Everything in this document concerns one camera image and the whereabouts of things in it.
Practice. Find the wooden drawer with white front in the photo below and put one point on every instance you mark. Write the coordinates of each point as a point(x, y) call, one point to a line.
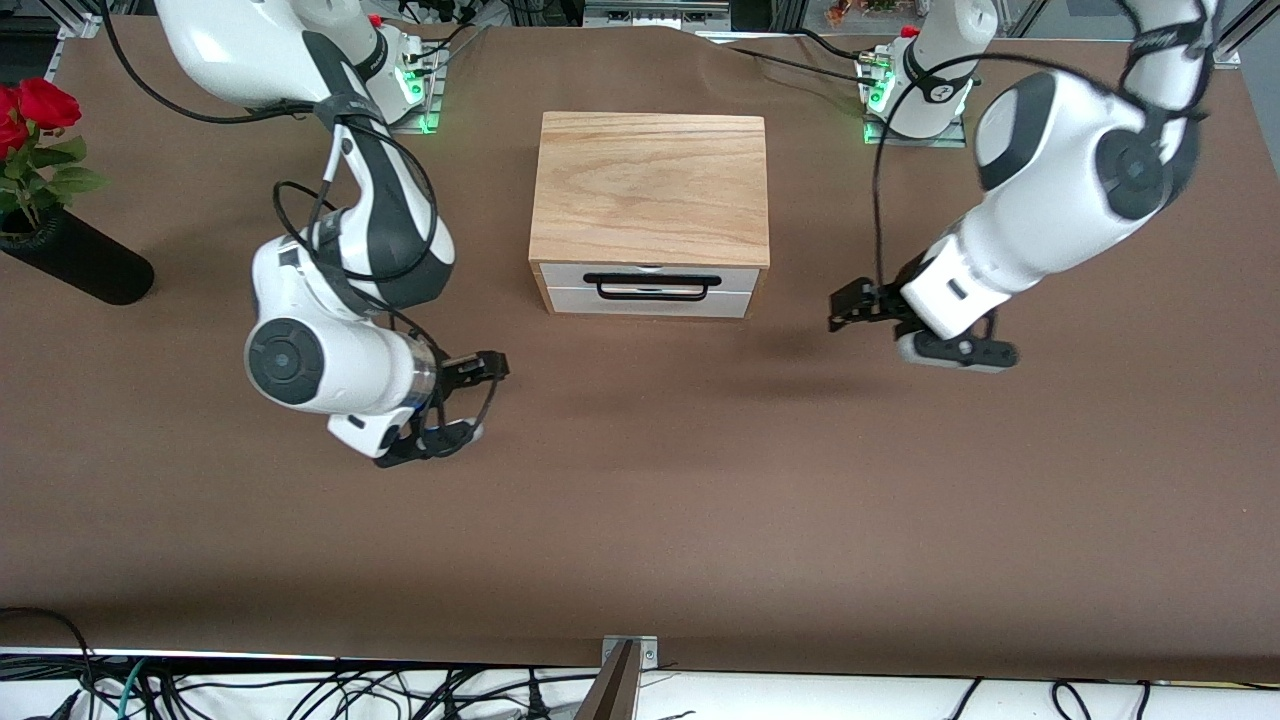
point(560, 277)

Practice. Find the red rose bouquet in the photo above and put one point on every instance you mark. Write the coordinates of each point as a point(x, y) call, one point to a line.
point(40, 102)

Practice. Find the brown slanted post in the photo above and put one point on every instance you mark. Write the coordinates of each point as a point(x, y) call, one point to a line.
point(612, 690)

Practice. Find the wooden drawer cabinet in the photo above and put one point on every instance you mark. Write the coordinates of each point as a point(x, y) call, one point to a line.
point(650, 190)

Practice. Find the aluminium frame bracket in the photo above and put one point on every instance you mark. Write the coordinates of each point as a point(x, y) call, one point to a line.
point(80, 25)
point(1228, 54)

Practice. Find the white plain drawer front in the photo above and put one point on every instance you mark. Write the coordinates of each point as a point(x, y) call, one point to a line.
point(650, 306)

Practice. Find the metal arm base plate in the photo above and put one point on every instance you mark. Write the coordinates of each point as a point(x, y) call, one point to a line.
point(427, 122)
point(952, 141)

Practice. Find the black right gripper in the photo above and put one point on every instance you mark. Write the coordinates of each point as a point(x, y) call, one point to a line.
point(456, 367)

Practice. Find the small metal edge bracket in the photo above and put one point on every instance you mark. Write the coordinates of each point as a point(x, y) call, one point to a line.
point(648, 652)

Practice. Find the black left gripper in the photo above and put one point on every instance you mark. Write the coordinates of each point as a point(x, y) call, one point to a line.
point(882, 300)

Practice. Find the brown table cover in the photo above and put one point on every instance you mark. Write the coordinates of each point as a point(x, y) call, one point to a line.
point(640, 520)

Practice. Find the grey equipment box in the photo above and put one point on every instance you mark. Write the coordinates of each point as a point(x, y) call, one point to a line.
point(655, 14)

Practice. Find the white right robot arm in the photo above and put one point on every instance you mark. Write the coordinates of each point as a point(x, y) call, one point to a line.
point(340, 370)

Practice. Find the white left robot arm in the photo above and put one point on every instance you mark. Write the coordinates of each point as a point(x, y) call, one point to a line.
point(1050, 200)

